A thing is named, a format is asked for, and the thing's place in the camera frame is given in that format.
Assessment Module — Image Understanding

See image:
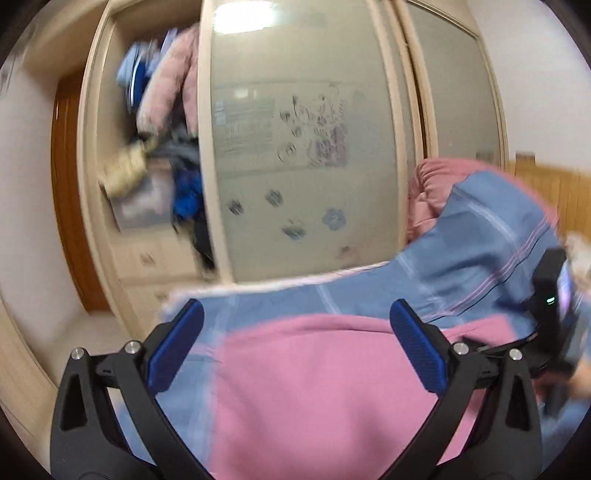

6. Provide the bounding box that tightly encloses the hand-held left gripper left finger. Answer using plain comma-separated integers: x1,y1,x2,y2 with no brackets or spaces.
50,298,213,480

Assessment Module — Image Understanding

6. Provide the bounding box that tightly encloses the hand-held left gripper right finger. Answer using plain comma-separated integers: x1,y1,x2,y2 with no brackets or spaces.
389,298,543,480

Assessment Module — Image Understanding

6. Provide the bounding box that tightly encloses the pink garment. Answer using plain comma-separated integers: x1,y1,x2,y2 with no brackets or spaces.
210,314,541,480

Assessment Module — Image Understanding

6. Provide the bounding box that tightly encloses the wardrobe drawer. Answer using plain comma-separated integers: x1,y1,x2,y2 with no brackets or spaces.
117,231,204,280

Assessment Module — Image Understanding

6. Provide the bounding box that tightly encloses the blue striped blanket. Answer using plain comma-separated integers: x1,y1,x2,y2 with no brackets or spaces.
115,171,591,480

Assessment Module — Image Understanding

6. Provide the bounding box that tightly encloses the white bed sheet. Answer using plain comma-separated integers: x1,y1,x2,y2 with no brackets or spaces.
159,261,393,315

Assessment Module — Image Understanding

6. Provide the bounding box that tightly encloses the dark hanging cloth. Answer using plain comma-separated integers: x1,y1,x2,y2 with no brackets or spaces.
191,217,218,273

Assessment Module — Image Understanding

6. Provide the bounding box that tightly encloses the wooden headboard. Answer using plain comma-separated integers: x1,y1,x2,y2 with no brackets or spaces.
515,154,591,241

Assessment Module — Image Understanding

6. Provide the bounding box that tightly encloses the grey storage box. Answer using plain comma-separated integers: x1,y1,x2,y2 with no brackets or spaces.
113,175,178,232

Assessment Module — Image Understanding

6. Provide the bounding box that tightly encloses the blue cloth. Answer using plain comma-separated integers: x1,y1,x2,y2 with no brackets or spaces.
172,166,206,227

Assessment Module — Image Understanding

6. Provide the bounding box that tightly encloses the beige cabinet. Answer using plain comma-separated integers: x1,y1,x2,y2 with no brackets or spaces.
0,295,61,416

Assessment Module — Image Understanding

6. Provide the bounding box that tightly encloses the pink bedding cloth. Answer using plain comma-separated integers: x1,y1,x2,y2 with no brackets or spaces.
406,158,509,241

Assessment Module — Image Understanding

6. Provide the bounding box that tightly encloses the frosted floral sliding door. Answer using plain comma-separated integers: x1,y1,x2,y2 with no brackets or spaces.
198,0,416,284

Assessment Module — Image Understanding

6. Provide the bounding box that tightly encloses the yellowish lace cloth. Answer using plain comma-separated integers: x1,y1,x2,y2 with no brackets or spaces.
99,138,160,199

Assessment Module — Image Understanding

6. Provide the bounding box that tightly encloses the brown wooden door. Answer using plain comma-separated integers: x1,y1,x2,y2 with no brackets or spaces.
50,76,109,315

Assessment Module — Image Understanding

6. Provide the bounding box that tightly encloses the grey cloth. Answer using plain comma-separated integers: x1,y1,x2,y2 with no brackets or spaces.
152,134,199,171

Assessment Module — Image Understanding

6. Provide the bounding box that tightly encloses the beige wardrobe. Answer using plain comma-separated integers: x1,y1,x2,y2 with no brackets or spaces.
78,0,511,315

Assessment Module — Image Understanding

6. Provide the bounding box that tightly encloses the frosted plain sliding door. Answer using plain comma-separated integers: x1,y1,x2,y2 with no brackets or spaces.
397,0,509,171

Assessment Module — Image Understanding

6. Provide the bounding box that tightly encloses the pink padded jacket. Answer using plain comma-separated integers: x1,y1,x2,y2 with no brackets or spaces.
136,25,201,137

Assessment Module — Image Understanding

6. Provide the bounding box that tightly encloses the blue and white clothing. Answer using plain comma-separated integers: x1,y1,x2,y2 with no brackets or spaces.
115,30,178,112

